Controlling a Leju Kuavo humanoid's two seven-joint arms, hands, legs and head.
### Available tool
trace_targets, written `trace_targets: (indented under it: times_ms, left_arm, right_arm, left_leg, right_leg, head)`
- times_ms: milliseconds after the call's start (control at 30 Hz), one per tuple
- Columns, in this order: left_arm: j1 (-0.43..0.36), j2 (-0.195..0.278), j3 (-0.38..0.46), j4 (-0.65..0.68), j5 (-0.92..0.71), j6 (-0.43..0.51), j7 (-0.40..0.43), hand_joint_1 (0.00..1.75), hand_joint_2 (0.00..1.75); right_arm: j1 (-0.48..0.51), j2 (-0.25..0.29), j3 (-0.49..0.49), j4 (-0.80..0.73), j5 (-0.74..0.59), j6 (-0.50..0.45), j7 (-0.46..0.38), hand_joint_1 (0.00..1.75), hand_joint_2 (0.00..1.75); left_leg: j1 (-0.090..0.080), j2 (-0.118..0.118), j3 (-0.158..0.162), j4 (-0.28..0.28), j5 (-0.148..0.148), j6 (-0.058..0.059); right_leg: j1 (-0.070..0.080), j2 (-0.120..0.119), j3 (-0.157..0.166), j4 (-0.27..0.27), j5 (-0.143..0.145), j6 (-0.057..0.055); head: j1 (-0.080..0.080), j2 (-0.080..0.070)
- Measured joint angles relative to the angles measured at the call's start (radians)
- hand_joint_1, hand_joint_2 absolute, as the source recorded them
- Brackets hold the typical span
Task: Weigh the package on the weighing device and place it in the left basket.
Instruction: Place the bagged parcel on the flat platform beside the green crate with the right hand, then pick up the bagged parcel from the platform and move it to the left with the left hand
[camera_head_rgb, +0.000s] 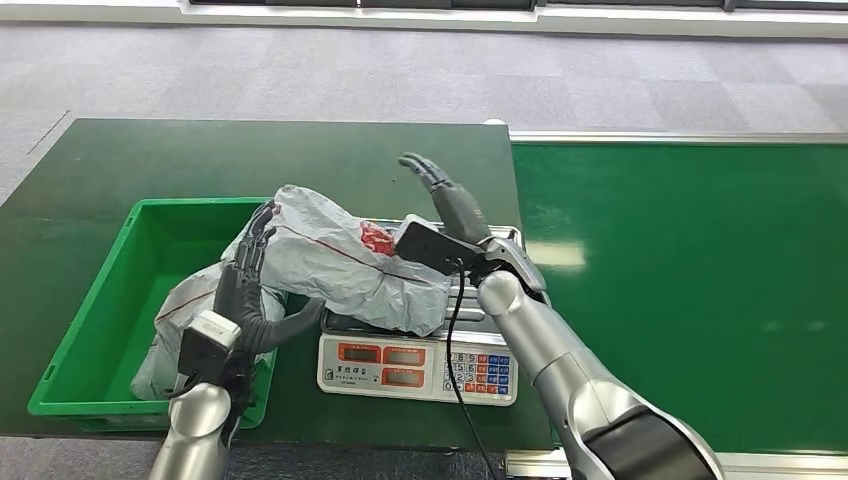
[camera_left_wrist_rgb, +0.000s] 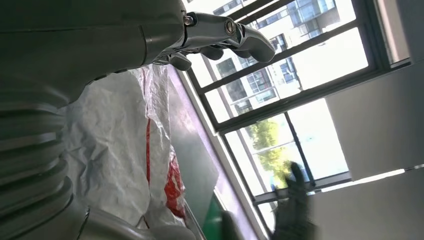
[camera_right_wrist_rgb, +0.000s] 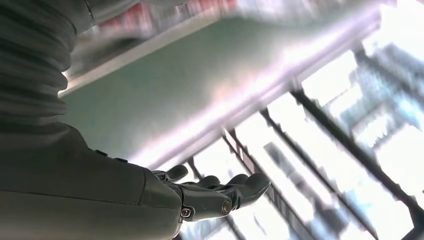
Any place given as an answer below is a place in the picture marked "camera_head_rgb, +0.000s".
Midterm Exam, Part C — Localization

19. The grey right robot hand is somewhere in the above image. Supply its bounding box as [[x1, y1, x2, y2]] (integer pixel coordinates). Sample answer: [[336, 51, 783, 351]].
[[398, 152, 494, 247]]

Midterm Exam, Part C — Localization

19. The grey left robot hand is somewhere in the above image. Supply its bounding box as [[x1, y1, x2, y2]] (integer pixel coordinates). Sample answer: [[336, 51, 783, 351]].
[[213, 200, 327, 356]]

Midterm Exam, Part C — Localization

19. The grey mailer package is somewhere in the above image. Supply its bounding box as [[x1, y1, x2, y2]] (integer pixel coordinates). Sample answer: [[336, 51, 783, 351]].
[[221, 184, 454, 338], [130, 261, 288, 402]]

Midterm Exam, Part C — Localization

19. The grey mailer package, plain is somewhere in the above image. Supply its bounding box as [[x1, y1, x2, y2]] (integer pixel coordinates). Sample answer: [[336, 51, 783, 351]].
[[130, 261, 288, 402]]

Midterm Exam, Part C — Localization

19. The green plastic basket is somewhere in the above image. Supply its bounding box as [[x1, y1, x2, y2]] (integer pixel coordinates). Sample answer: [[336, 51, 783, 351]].
[[27, 196, 287, 433]]

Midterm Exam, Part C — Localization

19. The electronic scale with steel tray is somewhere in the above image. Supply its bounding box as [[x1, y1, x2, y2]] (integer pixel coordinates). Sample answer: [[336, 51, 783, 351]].
[[315, 217, 551, 407]]

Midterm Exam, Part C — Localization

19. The white window ledge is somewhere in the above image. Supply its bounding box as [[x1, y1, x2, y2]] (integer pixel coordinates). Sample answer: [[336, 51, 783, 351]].
[[0, 0, 848, 38]]

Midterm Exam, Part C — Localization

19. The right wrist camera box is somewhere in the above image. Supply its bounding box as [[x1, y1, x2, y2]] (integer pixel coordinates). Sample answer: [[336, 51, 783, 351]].
[[395, 213, 489, 277]]

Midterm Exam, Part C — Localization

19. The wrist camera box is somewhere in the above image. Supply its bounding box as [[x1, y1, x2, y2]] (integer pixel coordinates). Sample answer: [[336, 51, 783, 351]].
[[177, 309, 242, 388], [395, 213, 489, 277]]

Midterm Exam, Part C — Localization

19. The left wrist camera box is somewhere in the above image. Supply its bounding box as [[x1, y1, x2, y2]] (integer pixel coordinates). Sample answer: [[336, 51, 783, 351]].
[[177, 309, 242, 388]]

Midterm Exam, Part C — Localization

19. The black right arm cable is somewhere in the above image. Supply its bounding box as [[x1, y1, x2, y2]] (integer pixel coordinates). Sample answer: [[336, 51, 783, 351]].
[[445, 259, 500, 480]]

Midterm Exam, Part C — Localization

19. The green conveyor belt, aluminium frame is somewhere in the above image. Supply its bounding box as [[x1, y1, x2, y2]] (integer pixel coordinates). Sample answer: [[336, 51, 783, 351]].
[[504, 129, 848, 480]]

